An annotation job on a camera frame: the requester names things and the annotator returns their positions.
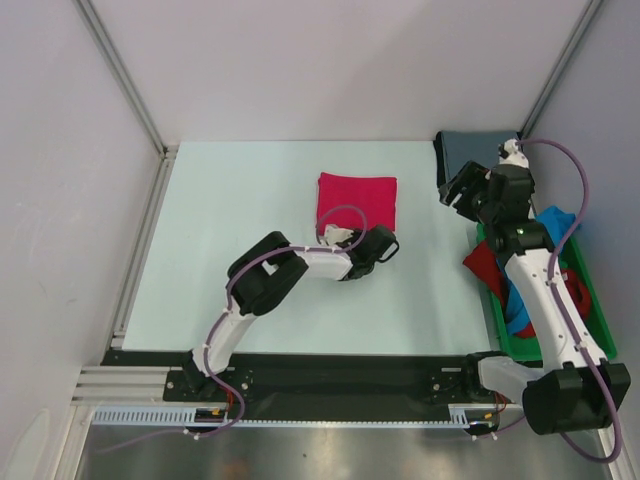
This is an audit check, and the pink t shirt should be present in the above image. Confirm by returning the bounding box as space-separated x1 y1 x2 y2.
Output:
316 172 398 233

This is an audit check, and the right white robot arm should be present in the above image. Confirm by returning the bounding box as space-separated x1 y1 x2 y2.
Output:
439 161 631 435

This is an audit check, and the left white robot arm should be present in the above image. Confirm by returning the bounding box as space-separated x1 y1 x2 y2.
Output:
182 225 399 400

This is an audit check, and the folded black t shirt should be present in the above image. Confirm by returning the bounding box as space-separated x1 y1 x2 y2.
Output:
433 131 519 204

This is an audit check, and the folded grey t shirt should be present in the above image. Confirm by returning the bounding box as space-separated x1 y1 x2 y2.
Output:
433 130 521 187

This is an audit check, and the blue t shirt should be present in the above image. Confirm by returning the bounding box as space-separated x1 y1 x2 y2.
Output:
503 206 592 338

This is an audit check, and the dark red t shirt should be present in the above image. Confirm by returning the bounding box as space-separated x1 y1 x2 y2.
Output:
462 239 593 341

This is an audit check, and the green plastic bin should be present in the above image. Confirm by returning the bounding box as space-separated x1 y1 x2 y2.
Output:
476 225 617 363

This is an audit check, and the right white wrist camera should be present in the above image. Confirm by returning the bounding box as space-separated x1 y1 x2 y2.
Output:
498 139 529 169

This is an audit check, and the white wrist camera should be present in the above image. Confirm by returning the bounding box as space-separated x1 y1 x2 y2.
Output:
320 224 353 246
498 139 529 169

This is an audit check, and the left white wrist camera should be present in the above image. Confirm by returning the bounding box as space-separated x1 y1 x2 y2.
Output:
320 224 353 246

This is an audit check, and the right aluminium frame post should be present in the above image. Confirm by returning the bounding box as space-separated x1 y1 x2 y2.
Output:
519 0 608 138

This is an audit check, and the aluminium frame post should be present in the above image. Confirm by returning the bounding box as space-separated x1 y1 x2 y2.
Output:
72 0 169 155
519 0 608 138

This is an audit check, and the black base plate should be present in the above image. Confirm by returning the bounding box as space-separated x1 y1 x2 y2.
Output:
101 349 521 424

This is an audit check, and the white cable duct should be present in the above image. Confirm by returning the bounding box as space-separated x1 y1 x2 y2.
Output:
92 402 507 429

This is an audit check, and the left aluminium frame post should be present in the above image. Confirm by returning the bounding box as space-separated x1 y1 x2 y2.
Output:
72 0 169 155

